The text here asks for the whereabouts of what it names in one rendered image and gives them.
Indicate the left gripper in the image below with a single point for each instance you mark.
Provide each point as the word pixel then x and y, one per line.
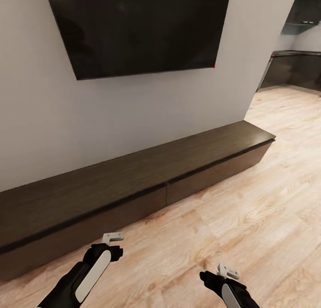
pixel 116 252

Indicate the wall mounted tv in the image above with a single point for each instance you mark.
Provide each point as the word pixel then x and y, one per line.
pixel 111 38

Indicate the dishwasher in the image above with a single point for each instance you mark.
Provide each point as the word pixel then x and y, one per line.
pixel 267 67

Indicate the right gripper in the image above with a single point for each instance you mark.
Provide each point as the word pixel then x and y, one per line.
pixel 211 280

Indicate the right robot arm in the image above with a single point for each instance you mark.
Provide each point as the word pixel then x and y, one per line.
pixel 234 293

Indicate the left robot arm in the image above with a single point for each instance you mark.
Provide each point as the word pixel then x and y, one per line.
pixel 73 288

